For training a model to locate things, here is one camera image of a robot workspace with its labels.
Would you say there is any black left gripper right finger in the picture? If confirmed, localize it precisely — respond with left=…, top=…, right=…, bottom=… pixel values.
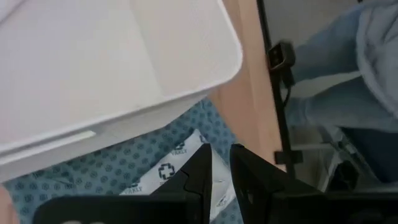
left=229, top=143, right=327, bottom=224

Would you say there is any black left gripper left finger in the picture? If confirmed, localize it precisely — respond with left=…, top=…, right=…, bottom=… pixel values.
left=151, top=142, right=213, bottom=224

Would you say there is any white printed medical packet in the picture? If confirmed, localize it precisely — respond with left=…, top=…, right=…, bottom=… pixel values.
left=119, top=129, right=237, bottom=222

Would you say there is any white perforated plastic basket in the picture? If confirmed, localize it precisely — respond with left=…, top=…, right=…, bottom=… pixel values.
left=0, top=0, right=244, bottom=183

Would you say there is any teal snowflake patterned cloth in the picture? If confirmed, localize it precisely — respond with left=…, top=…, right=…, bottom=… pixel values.
left=2, top=98, right=245, bottom=224

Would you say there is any person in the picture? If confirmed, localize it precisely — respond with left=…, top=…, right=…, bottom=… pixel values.
left=284, top=0, right=398, bottom=184

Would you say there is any black rail clamp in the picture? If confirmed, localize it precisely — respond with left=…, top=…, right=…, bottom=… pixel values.
left=274, top=150, right=303, bottom=166

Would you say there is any black table edge rail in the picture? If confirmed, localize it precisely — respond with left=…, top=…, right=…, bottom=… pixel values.
left=256, top=0, right=297, bottom=181

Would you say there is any black camera cable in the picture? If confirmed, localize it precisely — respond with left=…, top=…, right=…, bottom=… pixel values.
left=280, top=68, right=296, bottom=108

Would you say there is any black table-level camera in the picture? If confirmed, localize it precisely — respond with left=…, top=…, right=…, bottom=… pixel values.
left=267, top=40, right=297, bottom=72

